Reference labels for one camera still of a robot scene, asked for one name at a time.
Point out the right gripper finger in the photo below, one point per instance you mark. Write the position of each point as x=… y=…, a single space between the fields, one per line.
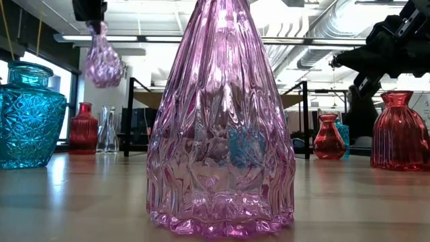
x=386 y=57
x=366 y=85

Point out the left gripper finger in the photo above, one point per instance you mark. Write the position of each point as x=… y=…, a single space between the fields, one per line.
x=89 y=10

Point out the teal textured bottle vase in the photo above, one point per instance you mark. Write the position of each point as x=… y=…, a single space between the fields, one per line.
x=346 y=134

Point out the pink bumpy teardrop vase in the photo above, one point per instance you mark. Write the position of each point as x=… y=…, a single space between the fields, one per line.
x=102 y=67

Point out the red ribbed bell vase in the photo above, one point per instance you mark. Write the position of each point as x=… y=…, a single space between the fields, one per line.
x=399 y=134

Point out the red round-bellied vase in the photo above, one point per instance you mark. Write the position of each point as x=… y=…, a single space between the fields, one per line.
x=327 y=141

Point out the teal star-cut wide vase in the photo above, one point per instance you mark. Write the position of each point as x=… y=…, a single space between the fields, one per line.
x=30 y=117

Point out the red ribbed cylinder vase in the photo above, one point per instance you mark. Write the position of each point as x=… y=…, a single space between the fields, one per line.
x=83 y=134

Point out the clear conical glass vase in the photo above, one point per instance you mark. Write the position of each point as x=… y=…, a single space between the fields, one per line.
x=107 y=141

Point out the pink twisted cone vase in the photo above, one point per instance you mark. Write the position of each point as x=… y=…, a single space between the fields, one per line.
x=218 y=151

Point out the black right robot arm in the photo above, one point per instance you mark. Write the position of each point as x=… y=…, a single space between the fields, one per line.
x=421 y=3

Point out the long ceiling light bar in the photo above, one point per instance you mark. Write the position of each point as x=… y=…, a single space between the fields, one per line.
x=117 y=38

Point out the blue round device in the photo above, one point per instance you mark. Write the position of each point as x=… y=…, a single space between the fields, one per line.
x=297 y=143

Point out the black ceiling camera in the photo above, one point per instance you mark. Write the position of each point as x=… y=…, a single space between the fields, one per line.
x=333 y=62

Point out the silver spiral air duct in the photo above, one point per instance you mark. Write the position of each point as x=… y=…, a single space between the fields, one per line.
x=336 y=20

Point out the wooden shelf with black frame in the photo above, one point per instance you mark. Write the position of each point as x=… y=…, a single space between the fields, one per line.
x=127 y=117

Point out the black aluminium table frame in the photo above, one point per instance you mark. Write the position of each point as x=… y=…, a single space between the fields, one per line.
x=137 y=148

